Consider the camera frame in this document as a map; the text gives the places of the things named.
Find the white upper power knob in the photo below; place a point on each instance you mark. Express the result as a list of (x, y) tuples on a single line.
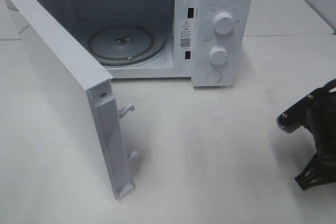
[(223, 22)]

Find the round white door-release button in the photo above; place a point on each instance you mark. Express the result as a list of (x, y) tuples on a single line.
[(214, 76)]

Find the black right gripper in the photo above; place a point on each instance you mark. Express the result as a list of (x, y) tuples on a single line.
[(321, 117)]

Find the white microwave oven body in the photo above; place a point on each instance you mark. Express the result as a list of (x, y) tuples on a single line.
[(83, 18)]

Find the glass microwave turntable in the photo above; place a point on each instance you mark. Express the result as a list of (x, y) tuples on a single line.
[(123, 45)]

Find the white warning label sticker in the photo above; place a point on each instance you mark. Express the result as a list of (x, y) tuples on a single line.
[(185, 33)]

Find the white timer knob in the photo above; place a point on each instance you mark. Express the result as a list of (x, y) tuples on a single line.
[(218, 55)]

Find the white microwave door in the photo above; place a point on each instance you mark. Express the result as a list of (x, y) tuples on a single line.
[(79, 88)]

